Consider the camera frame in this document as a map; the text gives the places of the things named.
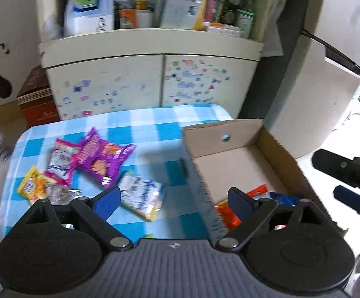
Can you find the small orange pack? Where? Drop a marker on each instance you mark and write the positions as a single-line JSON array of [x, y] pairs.
[[128, 18]]

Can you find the pink and white snack packet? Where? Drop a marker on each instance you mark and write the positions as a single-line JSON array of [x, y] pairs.
[[60, 161]]

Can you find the white and blue package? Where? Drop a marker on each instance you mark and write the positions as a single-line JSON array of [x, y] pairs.
[[87, 9]]

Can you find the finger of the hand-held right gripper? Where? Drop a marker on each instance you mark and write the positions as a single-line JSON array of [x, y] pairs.
[[332, 166], [350, 198]]

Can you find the yellow snack packet white label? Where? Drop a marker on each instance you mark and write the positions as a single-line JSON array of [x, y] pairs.
[[32, 186]]

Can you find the cardboard box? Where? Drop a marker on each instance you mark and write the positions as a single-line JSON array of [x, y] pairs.
[[229, 167]]

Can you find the white box with barcode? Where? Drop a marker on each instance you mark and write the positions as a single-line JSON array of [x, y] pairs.
[[180, 11]]

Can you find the cream cabinet with stickers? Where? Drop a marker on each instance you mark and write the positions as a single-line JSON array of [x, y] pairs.
[[111, 77]]

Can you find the silver foil snack packet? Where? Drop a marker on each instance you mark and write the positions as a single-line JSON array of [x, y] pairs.
[[59, 194]]

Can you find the dark blue snack packet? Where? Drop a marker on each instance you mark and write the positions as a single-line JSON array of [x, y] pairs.
[[282, 199]]

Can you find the green glass bottle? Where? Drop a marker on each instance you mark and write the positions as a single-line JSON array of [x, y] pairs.
[[246, 15]]

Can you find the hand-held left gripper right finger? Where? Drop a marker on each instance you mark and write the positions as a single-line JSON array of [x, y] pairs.
[[240, 203]]

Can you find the blue checked tablecloth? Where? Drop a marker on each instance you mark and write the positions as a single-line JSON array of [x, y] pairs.
[[155, 133]]

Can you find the orange red snack packet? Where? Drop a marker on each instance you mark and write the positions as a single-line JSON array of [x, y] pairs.
[[226, 217]]

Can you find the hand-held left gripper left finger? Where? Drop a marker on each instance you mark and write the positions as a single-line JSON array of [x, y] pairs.
[[107, 201]]

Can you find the purple snack packet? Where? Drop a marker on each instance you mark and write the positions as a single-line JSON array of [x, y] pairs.
[[99, 158]]

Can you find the brown printed carton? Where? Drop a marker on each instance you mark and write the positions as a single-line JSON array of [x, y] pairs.
[[37, 105]]

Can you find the grey refrigerator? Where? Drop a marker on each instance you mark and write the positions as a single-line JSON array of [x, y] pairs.
[[307, 83]]

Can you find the row of colourful boxes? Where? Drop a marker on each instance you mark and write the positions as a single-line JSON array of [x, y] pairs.
[[215, 4]]

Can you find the flat white box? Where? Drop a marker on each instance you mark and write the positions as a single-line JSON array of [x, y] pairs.
[[223, 30]]

